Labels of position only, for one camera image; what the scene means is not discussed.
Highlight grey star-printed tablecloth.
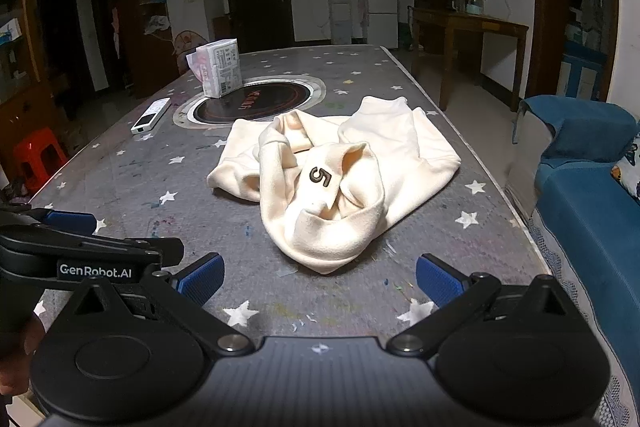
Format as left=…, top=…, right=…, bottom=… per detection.
left=27, top=44, right=566, bottom=358

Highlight blue sofa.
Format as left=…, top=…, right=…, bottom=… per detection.
left=512, top=94, right=640, bottom=427

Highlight butterfly-printed cushion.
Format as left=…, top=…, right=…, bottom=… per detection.
left=611, top=137, right=640, bottom=200

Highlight dark wooden doorframe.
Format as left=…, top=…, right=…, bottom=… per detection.
left=529, top=0, right=621, bottom=102

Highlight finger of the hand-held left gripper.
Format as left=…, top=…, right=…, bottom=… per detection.
left=0, top=203, right=97, bottom=236
left=92, top=234, right=186, bottom=268

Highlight pink mesh food cover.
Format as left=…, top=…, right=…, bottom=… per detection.
left=172, top=29, right=211, bottom=78

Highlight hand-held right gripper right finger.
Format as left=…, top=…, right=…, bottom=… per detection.
left=387, top=253, right=581, bottom=356

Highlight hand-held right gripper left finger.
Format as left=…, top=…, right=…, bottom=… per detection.
left=65, top=253, right=256, bottom=356

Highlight red plastic stool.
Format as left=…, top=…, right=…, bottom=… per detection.
left=12, top=128, right=68, bottom=195

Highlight round black induction hob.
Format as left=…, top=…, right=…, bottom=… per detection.
left=173, top=76, right=327, bottom=126

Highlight white remote control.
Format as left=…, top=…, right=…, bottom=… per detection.
left=131, top=97, right=171, bottom=135

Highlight white refrigerator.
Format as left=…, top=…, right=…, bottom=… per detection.
left=363, top=0, right=400, bottom=50

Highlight person's left hand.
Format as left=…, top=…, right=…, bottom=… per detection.
left=0, top=299, right=47, bottom=403

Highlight white water dispenser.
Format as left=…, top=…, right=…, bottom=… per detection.
left=327, top=0, right=353, bottom=45

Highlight cream sweater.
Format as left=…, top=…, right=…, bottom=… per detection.
left=206, top=96, right=462, bottom=276

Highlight wooden arched shelf unit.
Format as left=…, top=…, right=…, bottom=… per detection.
left=0, top=0, right=176, bottom=172

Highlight wooden side table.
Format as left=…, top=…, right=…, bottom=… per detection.
left=409, top=6, right=530, bottom=112

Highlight tissue pack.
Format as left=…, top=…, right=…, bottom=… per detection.
left=186, top=38, right=244, bottom=99

